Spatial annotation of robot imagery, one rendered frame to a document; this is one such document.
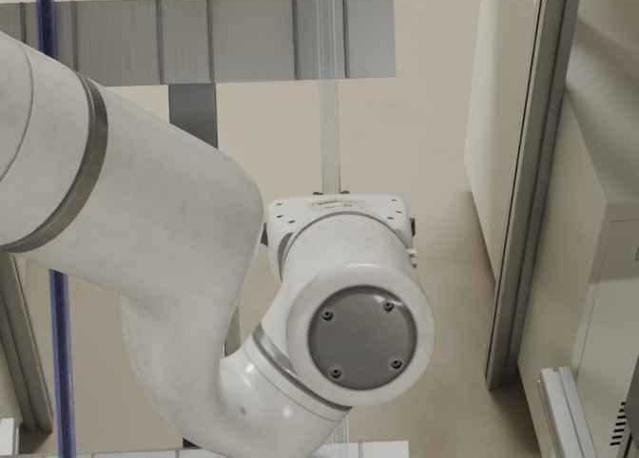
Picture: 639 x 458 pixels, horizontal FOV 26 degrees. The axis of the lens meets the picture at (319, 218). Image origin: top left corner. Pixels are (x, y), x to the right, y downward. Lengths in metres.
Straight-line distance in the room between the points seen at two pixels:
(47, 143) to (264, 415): 0.27
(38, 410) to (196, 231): 1.46
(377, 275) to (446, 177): 1.73
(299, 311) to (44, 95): 0.23
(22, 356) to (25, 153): 1.44
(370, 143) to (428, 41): 0.31
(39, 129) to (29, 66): 0.03
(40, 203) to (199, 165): 0.10
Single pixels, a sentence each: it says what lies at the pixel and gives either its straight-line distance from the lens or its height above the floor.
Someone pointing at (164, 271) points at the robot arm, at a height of 1.25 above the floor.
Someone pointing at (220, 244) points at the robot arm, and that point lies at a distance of 0.68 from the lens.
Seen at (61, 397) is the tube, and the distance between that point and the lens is 1.15.
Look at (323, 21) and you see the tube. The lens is 1.07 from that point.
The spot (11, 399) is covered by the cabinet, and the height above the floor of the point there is 0.13.
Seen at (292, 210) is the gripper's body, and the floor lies 1.05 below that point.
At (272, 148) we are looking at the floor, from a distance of 2.53.
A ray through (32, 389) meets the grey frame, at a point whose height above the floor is 0.11.
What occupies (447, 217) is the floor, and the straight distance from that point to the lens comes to 2.42.
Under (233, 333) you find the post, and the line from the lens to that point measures 1.24.
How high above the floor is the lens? 1.75
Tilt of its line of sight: 47 degrees down
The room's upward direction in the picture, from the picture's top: straight up
